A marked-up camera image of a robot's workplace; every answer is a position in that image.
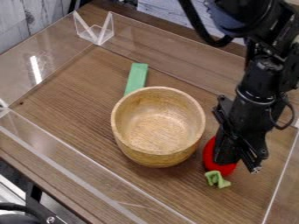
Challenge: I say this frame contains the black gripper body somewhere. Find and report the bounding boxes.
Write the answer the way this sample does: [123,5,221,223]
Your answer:
[211,87,291,165]

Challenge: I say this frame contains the black metal table bracket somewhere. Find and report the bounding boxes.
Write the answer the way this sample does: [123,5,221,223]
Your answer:
[25,185,80,224]

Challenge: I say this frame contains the green rectangular block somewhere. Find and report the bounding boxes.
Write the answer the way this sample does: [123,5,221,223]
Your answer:
[124,63,148,95]

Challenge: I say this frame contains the black cable bottom left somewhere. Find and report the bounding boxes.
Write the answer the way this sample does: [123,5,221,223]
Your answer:
[0,201,36,224]

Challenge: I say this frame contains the clear acrylic tray walls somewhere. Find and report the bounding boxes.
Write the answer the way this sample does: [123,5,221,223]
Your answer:
[0,7,299,224]

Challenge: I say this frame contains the wooden bowl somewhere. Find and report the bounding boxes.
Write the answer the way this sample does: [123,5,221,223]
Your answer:
[111,87,205,168]

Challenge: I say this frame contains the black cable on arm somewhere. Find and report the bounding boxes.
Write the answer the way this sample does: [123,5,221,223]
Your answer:
[177,0,235,48]

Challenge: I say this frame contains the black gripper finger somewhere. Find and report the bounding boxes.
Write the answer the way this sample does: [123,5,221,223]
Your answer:
[212,125,243,165]
[237,146,268,174]

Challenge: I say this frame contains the red plush fruit green stem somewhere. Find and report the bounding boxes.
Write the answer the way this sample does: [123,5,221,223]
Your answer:
[201,136,239,190]

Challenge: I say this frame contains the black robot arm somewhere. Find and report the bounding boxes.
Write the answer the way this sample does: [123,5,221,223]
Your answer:
[203,0,299,175]

